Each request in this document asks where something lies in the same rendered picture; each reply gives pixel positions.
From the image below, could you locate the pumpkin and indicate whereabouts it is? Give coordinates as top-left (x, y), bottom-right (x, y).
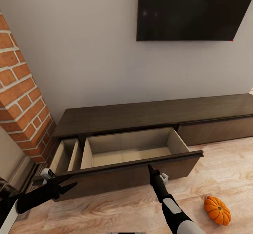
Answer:
top-left (204, 196), bottom-right (231, 226)

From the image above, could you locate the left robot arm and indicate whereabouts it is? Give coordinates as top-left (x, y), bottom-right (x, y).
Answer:
top-left (0, 168), bottom-right (77, 234)

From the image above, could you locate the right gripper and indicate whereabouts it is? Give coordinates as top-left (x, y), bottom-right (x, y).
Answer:
top-left (148, 164), bottom-right (165, 192)

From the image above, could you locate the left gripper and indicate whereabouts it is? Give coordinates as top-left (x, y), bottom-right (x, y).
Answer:
top-left (30, 174), bottom-right (77, 208)

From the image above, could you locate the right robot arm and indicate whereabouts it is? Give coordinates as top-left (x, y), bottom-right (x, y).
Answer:
top-left (148, 164), bottom-right (206, 234)

